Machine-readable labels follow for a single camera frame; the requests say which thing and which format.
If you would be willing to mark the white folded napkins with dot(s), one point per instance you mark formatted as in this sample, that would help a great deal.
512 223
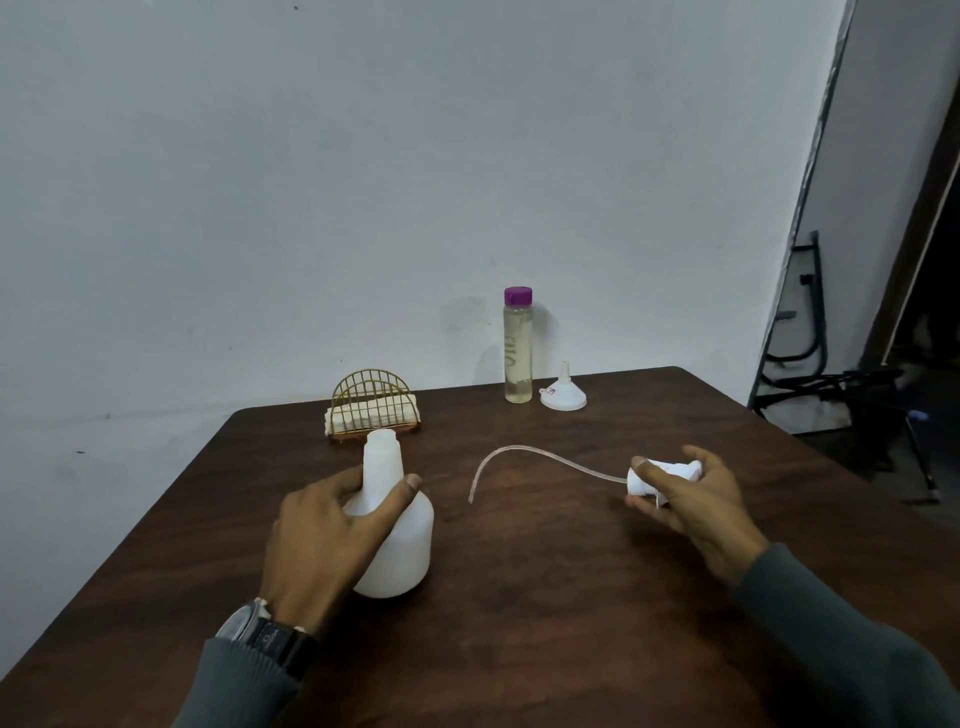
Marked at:
375 414

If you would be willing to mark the black wristwatch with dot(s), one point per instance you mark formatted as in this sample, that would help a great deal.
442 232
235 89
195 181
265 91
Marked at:
274 641

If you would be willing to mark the person's left hand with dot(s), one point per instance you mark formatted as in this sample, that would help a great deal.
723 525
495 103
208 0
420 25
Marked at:
315 555

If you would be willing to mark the person's left thumb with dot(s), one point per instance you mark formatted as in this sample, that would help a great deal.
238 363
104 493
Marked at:
390 506

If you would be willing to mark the person's right forearm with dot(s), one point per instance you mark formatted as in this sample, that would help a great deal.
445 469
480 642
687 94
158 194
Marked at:
840 645

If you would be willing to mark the clear bottle with purple cap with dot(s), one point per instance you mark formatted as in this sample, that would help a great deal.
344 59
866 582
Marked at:
517 352

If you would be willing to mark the person's right thumb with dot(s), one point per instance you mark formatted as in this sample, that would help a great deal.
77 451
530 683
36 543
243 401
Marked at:
709 466

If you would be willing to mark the person's right hand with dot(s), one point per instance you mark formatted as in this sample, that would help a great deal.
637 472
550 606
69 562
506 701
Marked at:
712 517

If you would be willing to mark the white spray head with tube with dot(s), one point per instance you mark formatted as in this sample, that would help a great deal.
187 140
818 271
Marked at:
679 471

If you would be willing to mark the person's left forearm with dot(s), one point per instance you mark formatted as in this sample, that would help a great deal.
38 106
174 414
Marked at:
232 690

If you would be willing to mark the black metal folding frame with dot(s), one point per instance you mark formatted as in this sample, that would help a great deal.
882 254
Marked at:
817 382

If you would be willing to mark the white plastic spray bottle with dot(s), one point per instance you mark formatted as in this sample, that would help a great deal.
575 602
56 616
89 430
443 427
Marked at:
401 540

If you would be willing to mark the white plastic funnel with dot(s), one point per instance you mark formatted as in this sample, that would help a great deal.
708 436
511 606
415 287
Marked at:
562 396

